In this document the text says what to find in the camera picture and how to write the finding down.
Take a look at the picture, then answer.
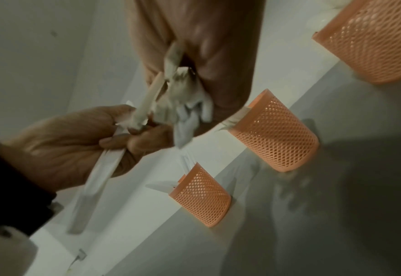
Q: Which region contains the white marker cube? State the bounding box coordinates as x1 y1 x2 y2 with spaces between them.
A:
0 226 40 276

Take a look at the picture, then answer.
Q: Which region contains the orange mesh cup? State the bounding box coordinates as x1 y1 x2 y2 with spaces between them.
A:
312 0 401 85
169 162 232 228
227 89 320 173

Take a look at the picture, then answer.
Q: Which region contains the white plastic knife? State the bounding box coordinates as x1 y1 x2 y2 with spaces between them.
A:
65 71 167 235

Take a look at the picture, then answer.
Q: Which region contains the bunch of white plastic knives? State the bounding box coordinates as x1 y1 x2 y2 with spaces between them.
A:
145 153 189 194

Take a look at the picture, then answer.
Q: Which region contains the bunch of white plastic cutlery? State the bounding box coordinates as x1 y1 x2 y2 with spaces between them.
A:
152 41 215 149

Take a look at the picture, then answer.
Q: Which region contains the person's left hand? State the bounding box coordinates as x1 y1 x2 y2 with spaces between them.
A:
0 104 178 194

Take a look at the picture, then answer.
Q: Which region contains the bunch of white plastic forks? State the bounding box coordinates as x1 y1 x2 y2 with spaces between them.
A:
215 106 251 133

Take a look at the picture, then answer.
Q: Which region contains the person's right hand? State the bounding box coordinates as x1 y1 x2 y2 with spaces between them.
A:
125 0 267 137

